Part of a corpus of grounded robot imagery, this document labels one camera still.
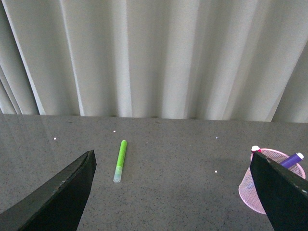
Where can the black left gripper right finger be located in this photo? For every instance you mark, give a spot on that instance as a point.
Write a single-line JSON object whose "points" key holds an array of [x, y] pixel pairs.
{"points": [[282, 193]]}

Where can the white curtain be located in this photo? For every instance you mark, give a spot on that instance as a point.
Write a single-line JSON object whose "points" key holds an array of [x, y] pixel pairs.
{"points": [[198, 59]]}

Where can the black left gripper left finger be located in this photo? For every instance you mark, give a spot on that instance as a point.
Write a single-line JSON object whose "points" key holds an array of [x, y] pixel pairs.
{"points": [[58, 204]]}

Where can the pink mesh cup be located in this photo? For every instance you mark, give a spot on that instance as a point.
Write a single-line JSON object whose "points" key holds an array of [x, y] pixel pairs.
{"points": [[247, 190]]}

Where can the green pen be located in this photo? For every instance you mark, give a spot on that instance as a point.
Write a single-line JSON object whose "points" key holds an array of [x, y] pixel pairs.
{"points": [[120, 162]]}

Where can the purple pen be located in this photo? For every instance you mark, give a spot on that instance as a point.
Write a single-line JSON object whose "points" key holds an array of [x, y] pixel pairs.
{"points": [[292, 160]]}

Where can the pink pen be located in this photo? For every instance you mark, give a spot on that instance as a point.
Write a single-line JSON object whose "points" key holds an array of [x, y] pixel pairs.
{"points": [[255, 148]]}

